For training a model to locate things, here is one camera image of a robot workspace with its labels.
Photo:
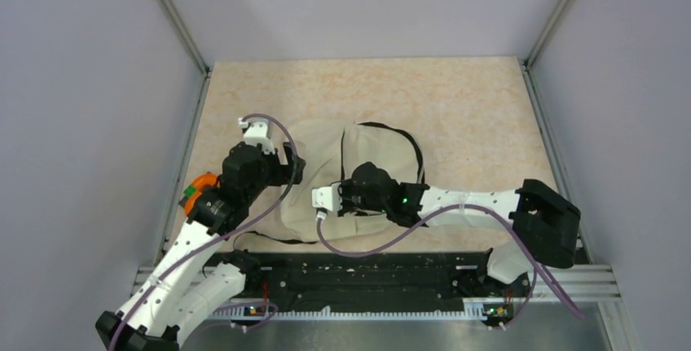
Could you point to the beige canvas backpack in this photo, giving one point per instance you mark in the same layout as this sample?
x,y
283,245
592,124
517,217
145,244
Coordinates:
x,y
333,150

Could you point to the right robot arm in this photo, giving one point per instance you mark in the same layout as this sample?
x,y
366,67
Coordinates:
x,y
542,224

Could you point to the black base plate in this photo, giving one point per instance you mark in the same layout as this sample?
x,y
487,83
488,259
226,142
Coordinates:
x,y
382,283

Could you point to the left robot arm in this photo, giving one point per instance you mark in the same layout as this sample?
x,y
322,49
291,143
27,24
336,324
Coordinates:
x,y
166,308

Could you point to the orange tape dispenser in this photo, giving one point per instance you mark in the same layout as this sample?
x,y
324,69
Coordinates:
x,y
192,193

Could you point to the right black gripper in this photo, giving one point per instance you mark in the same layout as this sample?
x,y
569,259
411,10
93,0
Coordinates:
x,y
345,208

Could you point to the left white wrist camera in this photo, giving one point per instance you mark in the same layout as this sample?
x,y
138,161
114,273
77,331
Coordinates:
x,y
257,132

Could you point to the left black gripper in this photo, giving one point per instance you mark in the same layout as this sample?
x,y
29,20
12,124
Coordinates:
x,y
282,170

